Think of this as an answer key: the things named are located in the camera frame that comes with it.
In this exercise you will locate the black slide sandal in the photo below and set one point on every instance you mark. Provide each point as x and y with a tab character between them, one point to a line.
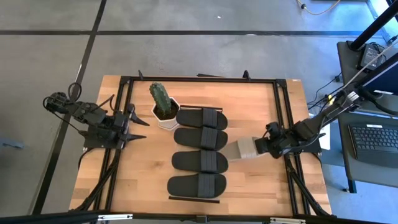
186	138
189	118
185	161
182	185

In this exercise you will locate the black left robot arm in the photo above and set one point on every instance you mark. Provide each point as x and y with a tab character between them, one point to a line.
84	112

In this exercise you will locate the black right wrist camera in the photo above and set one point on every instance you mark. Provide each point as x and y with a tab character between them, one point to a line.
273	129

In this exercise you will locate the small black table camera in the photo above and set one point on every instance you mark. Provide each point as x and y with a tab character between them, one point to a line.
201	218

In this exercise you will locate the black aluminium table frame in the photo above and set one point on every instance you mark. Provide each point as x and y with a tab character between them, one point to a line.
202	80

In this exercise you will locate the black keyboard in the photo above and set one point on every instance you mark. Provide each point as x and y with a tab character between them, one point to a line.
373	140

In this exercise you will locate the dark flat monitor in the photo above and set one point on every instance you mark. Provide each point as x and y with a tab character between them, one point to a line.
385	77

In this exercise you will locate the white paper sheet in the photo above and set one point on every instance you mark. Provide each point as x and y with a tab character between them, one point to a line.
326	141

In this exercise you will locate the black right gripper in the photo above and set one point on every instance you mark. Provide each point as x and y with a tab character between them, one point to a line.
280	146

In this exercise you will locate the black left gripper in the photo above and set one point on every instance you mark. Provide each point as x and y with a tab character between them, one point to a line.
121	130

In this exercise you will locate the black stand pole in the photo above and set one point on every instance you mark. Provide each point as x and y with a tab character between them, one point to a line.
373	26

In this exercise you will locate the white faceted planter pot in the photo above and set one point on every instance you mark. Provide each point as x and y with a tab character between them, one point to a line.
168	124

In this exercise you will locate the grey slide sandal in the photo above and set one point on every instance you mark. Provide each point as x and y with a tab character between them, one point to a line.
239	149

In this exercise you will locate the silver beam bracket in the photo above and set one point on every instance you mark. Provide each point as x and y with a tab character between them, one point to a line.
115	217
287	220

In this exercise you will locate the green cactus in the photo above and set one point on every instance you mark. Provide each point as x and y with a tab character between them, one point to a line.
160	99

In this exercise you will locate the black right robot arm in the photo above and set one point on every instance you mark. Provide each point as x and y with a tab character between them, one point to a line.
314	127

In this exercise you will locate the black rig beam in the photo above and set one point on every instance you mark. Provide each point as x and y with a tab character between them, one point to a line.
46	217

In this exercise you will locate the grey side desk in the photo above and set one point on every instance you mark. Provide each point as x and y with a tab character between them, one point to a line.
357	174

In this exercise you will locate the black power adapter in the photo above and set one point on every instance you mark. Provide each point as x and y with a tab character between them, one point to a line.
370	56

